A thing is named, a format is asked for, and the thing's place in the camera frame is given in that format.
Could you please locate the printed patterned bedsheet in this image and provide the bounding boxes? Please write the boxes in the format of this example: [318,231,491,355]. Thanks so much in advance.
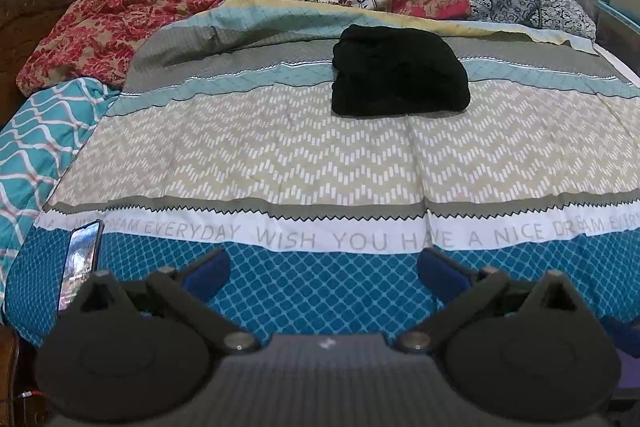
[4,0,640,348]

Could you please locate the carved wooden headboard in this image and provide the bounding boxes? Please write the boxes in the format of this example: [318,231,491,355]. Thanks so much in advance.
[0,0,101,130]

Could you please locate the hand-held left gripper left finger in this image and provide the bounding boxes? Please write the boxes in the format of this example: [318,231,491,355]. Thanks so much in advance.
[74,249,261,354]

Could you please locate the smartphone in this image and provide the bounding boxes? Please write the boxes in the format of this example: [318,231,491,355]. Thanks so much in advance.
[56,219,104,313]

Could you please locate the black pants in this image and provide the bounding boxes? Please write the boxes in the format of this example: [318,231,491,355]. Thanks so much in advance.
[331,24,472,116]

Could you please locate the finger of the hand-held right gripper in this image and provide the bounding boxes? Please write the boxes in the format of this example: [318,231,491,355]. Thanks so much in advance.
[599,314,640,359]

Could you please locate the teal lattice blanket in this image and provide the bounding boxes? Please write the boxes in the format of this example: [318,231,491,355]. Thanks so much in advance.
[0,77,122,313]

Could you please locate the wooden bed frame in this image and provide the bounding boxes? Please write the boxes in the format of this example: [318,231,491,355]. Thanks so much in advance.
[0,324,53,427]

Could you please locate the red floral quilt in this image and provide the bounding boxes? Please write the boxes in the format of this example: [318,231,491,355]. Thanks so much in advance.
[15,0,248,98]

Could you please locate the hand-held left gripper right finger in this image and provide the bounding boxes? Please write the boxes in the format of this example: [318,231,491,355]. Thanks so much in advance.
[397,248,584,354]

